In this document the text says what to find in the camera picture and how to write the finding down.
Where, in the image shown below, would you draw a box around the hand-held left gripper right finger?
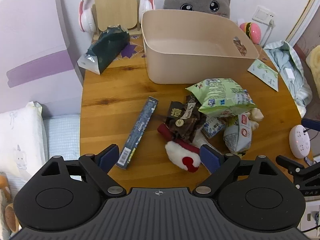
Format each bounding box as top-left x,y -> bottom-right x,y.
194,144 -> 279,197

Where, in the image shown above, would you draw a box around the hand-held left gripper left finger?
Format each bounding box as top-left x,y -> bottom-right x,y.
41,144 -> 124,197

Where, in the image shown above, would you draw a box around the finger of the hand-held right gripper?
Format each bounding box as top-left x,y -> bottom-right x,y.
301,119 -> 320,130
276,155 -> 308,178

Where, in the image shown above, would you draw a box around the red white plush ornament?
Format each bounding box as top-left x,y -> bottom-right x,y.
157,124 -> 202,173

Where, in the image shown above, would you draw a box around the white packet with red label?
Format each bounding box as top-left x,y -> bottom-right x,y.
223,114 -> 253,154

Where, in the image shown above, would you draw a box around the brown socks pack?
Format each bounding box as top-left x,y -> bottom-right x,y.
167,94 -> 208,143

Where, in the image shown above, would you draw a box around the long dark blue box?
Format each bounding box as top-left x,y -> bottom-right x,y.
116,96 -> 159,170

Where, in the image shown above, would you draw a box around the green snack bag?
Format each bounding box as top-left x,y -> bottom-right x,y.
185,78 -> 257,118

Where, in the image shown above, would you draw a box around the beige plastic storage bin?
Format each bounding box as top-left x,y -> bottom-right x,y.
141,9 -> 259,85

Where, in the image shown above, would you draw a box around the white round power strip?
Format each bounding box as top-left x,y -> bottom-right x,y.
289,125 -> 311,159

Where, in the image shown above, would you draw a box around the blue white small packet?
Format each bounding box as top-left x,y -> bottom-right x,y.
201,116 -> 227,139

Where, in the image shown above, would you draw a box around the light blue bag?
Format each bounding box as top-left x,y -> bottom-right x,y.
262,41 -> 313,117

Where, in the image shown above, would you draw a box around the light blue checked bedsheet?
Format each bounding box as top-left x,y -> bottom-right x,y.
42,114 -> 82,160

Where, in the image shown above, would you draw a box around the small dark box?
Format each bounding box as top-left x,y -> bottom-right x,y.
166,101 -> 187,125

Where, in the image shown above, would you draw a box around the cream blanket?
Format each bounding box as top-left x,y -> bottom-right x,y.
306,47 -> 320,73

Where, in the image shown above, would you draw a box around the green white leaflet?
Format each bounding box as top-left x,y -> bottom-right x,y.
247,59 -> 280,92

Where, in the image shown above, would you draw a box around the white pillow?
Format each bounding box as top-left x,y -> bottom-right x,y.
0,102 -> 48,180

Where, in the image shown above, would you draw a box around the purple flower table mat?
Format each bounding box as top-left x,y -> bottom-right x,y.
91,34 -> 147,60

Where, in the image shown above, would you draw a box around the dark green tissue pack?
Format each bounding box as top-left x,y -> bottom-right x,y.
77,25 -> 130,76

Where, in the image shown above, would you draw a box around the pink burger toy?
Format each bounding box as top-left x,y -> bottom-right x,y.
239,22 -> 262,45

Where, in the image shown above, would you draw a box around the orange plush toy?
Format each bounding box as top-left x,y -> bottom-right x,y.
0,172 -> 18,233

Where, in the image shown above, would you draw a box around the white purple cabinet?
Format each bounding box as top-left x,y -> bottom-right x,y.
0,0 -> 83,113

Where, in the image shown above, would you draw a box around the white pink headphones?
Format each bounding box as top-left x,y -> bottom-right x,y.
79,0 -> 155,33

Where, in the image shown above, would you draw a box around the wooden headphone stand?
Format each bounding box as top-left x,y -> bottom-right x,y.
91,0 -> 142,36

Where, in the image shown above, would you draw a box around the white plug with cable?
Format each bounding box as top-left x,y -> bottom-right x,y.
260,19 -> 277,48

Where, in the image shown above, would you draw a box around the white wall outlet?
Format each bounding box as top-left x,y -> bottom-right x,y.
252,5 -> 277,23

